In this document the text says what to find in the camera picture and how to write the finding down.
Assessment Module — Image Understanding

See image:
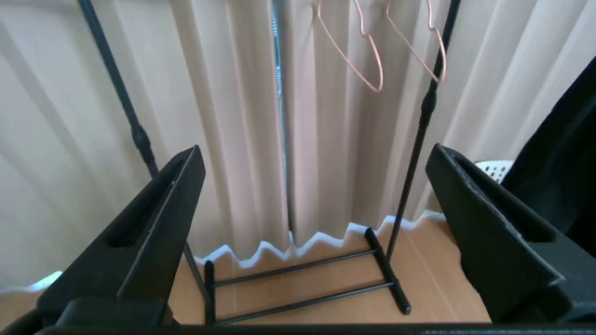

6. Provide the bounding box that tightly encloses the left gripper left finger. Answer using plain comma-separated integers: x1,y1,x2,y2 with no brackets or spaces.
35,144,207,327

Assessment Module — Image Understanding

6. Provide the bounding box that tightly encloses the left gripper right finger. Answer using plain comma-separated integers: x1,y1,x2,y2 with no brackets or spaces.
425,142,596,325

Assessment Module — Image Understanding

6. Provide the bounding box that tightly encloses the white laundry basket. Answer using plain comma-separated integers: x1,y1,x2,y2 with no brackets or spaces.
474,159,515,185

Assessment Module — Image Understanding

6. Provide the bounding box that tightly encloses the black clothes rack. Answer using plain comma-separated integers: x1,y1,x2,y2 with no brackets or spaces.
76,0,463,327

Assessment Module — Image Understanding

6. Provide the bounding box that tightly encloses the pink clothes hanger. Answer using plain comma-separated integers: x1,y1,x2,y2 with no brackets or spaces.
316,0,386,93
385,0,448,85

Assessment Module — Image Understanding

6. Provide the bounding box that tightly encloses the beige curtain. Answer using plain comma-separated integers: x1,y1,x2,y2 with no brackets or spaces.
0,0,590,292

